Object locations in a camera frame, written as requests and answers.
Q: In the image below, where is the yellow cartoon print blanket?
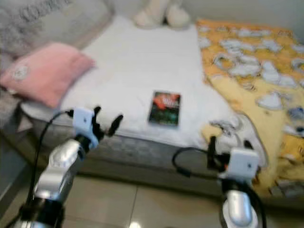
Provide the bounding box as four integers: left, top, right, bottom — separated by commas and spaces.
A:
196, 18, 304, 199

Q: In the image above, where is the dark book with red cover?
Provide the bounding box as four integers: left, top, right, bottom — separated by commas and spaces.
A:
148, 90, 181, 128

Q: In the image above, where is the bed with white sheet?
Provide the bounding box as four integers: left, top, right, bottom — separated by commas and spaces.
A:
19, 14, 304, 209

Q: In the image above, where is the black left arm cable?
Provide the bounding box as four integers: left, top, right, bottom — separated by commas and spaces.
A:
30, 109, 75, 200

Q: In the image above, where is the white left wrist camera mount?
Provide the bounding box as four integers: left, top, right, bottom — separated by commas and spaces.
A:
73, 107, 95, 139

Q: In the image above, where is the grey fuzzy throw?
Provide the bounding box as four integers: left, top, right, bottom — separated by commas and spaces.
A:
0, 0, 38, 95

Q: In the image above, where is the cream plush toy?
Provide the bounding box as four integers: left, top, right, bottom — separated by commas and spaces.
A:
132, 0, 191, 29

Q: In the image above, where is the grey headboard with lettering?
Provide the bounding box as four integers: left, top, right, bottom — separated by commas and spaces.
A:
19, 0, 112, 46

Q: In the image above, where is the pink pillow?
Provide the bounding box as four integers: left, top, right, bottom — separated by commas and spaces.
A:
1, 42, 95, 109

